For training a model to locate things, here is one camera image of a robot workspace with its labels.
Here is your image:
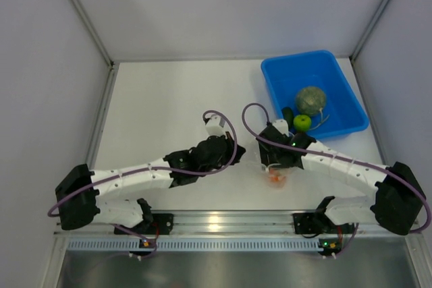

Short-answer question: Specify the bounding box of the right vertical frame post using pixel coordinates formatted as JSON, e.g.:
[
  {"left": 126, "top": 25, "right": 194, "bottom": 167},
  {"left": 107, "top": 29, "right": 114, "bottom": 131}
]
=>
[{"left": 350, "top": 0, "right": 412, "bottom": 61}]

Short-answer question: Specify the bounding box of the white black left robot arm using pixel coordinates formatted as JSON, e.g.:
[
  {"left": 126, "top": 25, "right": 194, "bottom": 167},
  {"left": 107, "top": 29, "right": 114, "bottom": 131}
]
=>
[{"left": 55, "top": 134, "right": 246, "bottom": 234}]

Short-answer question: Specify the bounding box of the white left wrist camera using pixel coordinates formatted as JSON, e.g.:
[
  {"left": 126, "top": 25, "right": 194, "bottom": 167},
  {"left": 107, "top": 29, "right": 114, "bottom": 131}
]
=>
[{"left": 204, "top": 114, "right": 225, "bottom": 137}]

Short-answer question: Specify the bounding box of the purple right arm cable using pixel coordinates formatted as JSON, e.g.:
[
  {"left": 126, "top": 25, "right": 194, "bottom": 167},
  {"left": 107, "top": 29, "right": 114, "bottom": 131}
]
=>
[{"left": 242, "top": 103, "right": 432, "bottom": 258}]

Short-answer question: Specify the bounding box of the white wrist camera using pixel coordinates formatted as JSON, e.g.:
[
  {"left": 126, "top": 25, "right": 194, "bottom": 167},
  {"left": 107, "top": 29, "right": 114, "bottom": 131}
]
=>
[
  {"left": 267, "top": 119, "right": 290, "bottom": 136},
  {"left": 204, "top": 114, "right": 225, "bottom": 137}
]

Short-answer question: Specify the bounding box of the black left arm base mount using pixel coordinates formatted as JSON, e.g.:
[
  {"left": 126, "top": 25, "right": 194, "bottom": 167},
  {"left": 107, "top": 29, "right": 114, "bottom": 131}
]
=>
[{"left": 127, "top": 213, "right": 174, "bottom": 236}]

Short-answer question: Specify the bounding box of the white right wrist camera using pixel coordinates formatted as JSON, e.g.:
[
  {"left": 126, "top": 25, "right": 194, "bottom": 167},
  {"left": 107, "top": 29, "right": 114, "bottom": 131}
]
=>
[{"left": 267, "top": 119, "right": 290, "bottom": 136}]

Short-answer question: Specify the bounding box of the lime green toy fruit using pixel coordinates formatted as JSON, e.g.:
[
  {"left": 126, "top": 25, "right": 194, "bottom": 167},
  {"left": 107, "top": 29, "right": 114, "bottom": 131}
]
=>
[{"left": 293, "top": 115, "right": 312, "bottom": 132}]

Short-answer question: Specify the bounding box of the blue plastic bin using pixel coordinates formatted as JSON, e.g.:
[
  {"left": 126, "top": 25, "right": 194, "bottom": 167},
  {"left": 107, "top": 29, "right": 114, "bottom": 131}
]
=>
[{"left": 261, "top": 50, "right": 369, "bottom": 140}]

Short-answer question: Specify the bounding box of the clear polka dot zip bag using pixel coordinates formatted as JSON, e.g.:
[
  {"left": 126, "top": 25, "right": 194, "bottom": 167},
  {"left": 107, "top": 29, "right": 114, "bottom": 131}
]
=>
[{"left": 246, "top": 155, "right": 294, "bottom": 189}]

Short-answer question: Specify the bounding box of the vertical frame post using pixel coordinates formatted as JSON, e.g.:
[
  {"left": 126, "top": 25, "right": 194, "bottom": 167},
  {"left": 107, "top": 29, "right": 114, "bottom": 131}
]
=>
[
  {"left": 350, "top": 0, "right": 412, "bottom": 61},
  {"left": 50, "top": 0, "right": 115, "bottom": 66}
]

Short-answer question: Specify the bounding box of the left vertical frame post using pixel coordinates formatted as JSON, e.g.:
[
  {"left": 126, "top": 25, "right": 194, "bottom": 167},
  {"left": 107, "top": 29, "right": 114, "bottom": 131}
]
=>
[{"left": 50, "top": 0, "right": 115, "bottom": 66}]

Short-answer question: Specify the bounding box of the dark green toy avocado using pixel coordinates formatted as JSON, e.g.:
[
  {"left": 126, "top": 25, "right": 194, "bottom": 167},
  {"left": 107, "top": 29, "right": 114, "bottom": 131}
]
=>
[{"left": 281, "top": 107, "right": 294, "bottom": 128}]

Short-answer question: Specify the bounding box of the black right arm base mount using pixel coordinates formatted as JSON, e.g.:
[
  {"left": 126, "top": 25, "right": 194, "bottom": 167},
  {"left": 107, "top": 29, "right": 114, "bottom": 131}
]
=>
[{"left": 292, "top": 212, "right": 355, "bottom": 235}]

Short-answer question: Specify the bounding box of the aluminium frame rail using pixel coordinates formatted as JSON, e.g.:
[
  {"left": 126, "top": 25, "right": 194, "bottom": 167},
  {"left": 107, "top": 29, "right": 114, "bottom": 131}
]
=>
[{"left": 53, "top": 209, "right": 421, "bottom": 235}]

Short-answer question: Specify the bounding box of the orange toy fruit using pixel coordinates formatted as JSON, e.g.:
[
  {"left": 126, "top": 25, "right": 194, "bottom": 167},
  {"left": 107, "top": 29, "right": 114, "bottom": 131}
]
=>
[{"left": 267, "top": 170, "right": 287, "bottom": 188}]

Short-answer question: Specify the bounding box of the white slotted cable duct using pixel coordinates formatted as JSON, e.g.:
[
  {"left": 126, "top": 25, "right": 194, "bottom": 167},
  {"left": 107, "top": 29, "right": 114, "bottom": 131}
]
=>
[{"left": 67, "top": 237, "right": 325, "bottom": 252}]

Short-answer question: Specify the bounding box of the green netted toy melon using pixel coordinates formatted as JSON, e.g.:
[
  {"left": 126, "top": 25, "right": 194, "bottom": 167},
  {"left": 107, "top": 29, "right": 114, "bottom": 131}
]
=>
[{"left": 295, "top": 86, "right": 329, "bottom": 130}]

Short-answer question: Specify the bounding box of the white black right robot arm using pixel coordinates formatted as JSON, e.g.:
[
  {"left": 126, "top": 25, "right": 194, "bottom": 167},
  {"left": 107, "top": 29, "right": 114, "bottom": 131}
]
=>
[{"left": 257, "top": 125, "right": 426, "bottom": 235}]

